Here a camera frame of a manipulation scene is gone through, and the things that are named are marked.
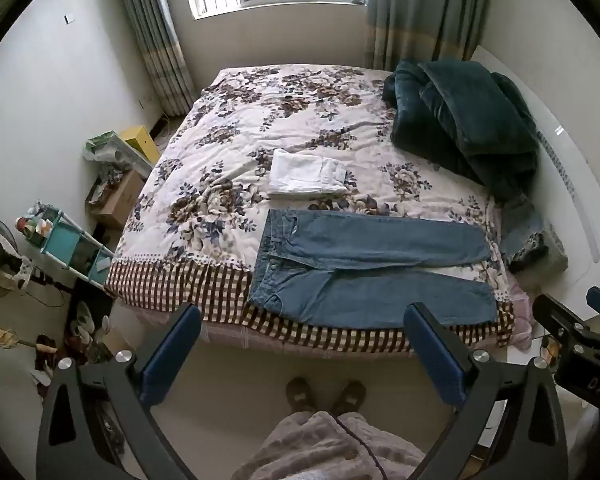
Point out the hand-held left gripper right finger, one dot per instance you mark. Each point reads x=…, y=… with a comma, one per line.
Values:
x=435, y=355

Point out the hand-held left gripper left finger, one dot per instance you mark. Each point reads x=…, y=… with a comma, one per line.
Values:
x=172, y=350

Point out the blue denim pants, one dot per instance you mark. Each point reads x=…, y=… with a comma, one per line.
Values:
x=360, y=275

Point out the folded white pants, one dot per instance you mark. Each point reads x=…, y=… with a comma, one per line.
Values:
x=305, y=174

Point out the pink bed sheet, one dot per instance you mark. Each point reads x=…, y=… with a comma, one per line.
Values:
x=517, y=315

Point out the patterned pillow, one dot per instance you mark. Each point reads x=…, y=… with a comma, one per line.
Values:
x=530, y=240

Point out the pair of white shoes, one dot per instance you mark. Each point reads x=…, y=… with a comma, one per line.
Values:
x=86, y=322

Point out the brown slipper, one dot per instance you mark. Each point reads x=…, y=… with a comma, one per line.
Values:
x=300, y=394
x=349, y=396

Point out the person's robe-covered legs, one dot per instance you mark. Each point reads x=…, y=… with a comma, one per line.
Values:
x=320, y=450

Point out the teal storage cart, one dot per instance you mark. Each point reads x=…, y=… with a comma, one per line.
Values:
x=67, y=242

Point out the cardboard box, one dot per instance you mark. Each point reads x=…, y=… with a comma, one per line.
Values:
x=120, y=197

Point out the standing fan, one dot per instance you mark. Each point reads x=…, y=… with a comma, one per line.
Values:
x=0, y=260

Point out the green and white package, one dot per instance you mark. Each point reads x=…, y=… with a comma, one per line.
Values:
x=110, y=150

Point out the yellow box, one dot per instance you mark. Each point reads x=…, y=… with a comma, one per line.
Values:
x=141, y=142

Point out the dark green plush blanket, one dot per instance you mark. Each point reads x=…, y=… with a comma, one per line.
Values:
x=470, y=120

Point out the floral bed quilt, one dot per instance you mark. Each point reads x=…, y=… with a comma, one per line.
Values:
x=280, y=125

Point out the grey striped curtain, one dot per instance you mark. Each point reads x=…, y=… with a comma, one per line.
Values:
x=155, y=40
x=420, y=15

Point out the white wall switch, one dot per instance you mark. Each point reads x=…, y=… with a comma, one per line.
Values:
x=69, y=19

